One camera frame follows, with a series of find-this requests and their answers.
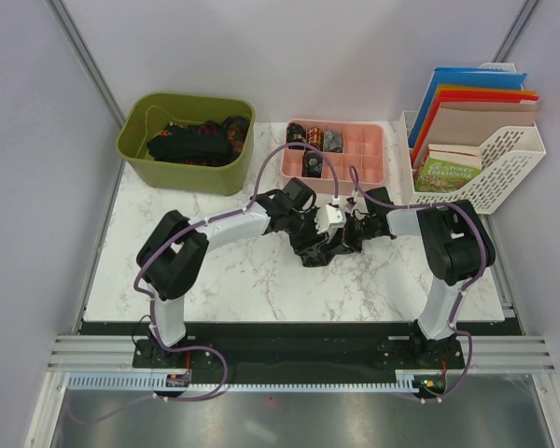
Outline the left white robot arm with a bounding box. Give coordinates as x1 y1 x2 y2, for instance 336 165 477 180
136 178 342 367

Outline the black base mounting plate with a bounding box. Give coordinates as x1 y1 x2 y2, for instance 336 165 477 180
77 320 524 385

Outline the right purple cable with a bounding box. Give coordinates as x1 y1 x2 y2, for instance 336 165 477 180
348 164 491 405

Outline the pink compartment organizer tray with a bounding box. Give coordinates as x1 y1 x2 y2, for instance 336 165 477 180
280 119 385 196

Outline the beige folder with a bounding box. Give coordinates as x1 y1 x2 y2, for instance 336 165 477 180
411 100 539 169

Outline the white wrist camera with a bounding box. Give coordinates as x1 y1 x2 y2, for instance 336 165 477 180
314 203 346 233
345 191 358 210

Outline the rolled dark blue tie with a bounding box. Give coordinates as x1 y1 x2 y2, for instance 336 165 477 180
301 150 323 178

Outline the orange folder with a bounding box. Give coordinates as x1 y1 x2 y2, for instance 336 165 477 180
408 84 539 150

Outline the dark green leaf-patterned tie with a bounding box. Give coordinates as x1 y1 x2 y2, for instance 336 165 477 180
294 229 361 268

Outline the white perforated file holder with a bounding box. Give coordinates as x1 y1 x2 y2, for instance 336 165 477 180
398 63 546 215

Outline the purple cable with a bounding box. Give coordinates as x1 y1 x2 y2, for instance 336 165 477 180
65 141 343 425
348 164 491 405

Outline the rolled red orange tie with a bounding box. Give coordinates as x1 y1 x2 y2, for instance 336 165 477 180
306 127 324 150

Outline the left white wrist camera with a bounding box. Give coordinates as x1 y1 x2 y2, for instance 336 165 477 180
314 203 346 233

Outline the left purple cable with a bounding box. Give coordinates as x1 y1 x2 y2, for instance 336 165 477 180
65 141 343 425

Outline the pile of dark ties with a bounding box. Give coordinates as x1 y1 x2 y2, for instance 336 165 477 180
146 116 251 167

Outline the rolled grey tie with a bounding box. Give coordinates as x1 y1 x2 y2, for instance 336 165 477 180
323 131 343 153

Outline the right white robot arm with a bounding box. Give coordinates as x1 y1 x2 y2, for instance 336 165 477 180
344 188 496 368

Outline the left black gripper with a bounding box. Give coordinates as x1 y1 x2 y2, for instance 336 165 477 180
285 208 329 259

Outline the aluminium frame rail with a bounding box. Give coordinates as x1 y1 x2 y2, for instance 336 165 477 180
49 336 554 376

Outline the red folder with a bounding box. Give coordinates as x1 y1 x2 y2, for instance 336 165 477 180
410 86 539 168

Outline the green treehouse book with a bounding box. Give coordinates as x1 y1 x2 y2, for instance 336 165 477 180
413 144 483 193

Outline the blue folder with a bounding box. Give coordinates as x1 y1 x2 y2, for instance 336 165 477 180
408 67 527 147

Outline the rolled dark patterned tie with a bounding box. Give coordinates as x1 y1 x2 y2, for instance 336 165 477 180
286 122 307 150

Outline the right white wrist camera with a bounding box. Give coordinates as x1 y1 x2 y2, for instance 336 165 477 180
345 191 358 210

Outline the olive green plastic bin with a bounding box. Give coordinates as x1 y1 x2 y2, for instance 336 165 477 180
117 92 256 196

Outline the white slotted cable duct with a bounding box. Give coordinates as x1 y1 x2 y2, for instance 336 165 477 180
66 371 423 393

